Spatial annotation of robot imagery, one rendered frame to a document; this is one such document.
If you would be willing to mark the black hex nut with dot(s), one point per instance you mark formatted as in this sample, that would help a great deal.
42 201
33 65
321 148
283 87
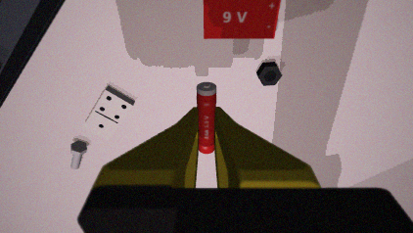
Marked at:
268 73

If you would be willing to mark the grey hex bolt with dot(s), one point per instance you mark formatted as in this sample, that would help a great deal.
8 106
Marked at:
78 148

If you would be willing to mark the dark grey open-top bin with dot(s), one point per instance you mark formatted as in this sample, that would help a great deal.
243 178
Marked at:
23 24

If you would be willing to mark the white domino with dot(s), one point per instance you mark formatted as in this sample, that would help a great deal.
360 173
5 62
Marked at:
108 114

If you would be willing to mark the red cylindrical battery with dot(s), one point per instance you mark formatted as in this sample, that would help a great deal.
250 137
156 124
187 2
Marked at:
206 104

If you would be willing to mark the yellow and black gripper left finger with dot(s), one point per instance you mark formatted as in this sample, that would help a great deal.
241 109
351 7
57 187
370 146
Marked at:
168 158

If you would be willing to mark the red nine-volt battery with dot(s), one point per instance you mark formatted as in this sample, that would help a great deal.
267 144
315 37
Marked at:
240 19

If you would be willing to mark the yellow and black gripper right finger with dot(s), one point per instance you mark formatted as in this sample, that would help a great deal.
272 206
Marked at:
246 160

